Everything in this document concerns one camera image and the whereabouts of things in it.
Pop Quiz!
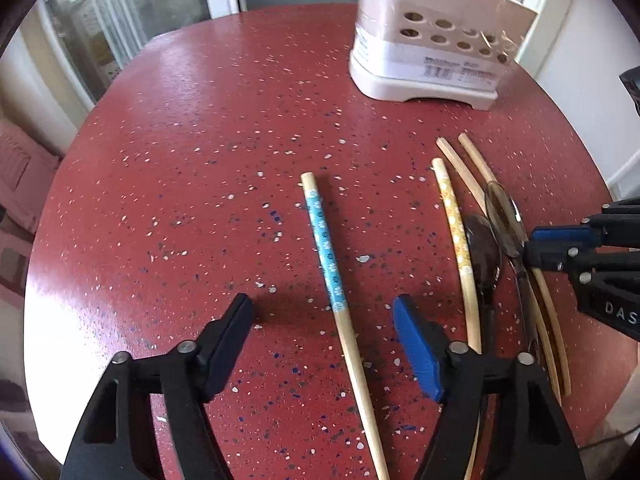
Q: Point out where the glass sliding door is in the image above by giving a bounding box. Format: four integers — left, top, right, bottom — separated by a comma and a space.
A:
37, 0, 245, 107

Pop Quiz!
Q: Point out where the pink plastic utensil holder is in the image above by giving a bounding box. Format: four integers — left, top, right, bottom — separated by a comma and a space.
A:
349, 0, 537, 110

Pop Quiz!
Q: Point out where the dark spoon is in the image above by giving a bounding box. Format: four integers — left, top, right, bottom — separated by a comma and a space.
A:
485, 181, 539, 358
463, 214, 501, 353

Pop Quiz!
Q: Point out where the yellow patterned chopstick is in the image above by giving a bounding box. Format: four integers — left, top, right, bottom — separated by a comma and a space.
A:
432, 157, 483, 353

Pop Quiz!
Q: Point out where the blue patterned chopstick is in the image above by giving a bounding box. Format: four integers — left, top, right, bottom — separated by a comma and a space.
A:
300, 172, 390, 479

